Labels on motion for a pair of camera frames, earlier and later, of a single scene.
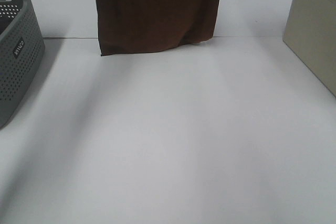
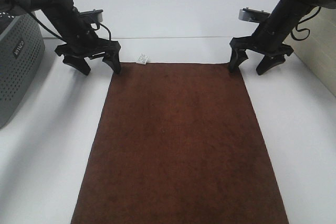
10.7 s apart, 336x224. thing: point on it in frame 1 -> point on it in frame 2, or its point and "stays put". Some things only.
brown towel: (142, 12) -> (179, 143)
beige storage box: (310, 31) stays put
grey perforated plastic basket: (22, 47) stays put
